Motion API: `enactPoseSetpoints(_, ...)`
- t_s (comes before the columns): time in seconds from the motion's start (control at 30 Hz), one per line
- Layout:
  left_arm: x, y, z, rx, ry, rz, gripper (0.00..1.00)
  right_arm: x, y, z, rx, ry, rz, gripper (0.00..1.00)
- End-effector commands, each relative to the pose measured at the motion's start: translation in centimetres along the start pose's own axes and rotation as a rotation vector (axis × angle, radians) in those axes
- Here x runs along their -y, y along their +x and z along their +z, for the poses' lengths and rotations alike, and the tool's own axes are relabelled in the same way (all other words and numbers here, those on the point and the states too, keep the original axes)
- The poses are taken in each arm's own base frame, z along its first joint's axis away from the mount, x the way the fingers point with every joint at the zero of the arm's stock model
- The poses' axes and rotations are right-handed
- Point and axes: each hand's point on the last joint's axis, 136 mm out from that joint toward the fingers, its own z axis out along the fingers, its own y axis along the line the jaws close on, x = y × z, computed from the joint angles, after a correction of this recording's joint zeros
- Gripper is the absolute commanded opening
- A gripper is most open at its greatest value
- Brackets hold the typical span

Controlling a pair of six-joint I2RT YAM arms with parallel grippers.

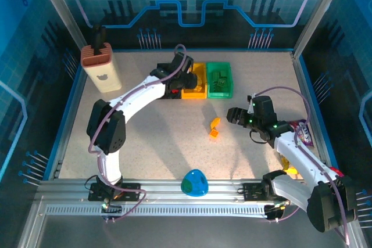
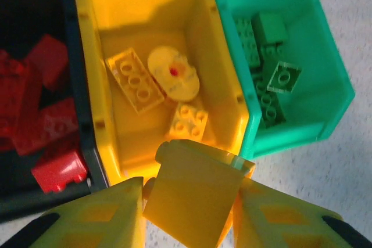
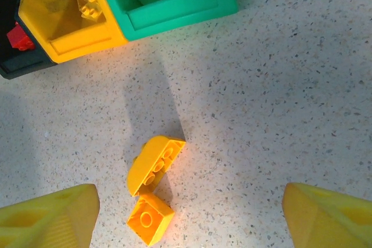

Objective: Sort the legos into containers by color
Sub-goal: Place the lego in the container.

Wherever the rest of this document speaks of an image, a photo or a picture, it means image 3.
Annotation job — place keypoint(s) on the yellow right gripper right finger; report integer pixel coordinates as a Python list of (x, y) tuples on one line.
[(334, 222)]

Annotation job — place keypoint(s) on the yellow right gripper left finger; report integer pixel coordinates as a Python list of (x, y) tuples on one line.
[(43, 224)]

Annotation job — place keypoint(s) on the red lego brick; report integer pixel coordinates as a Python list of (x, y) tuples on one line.
[(19, 40)]

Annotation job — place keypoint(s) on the small yellow lego brick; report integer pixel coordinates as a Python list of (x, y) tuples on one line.
[(151, 219)]

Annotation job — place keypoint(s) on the yellow arched lego brick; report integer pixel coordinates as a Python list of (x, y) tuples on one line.
[(145, 161)]

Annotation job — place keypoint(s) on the black plastic bin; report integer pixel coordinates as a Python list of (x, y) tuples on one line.
[(17, 66)]

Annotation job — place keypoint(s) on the yellow plastic bin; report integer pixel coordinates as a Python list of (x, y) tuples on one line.
[(81, 41)]

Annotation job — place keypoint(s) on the green plastic bin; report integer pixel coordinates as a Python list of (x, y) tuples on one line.
[(174, 14)]

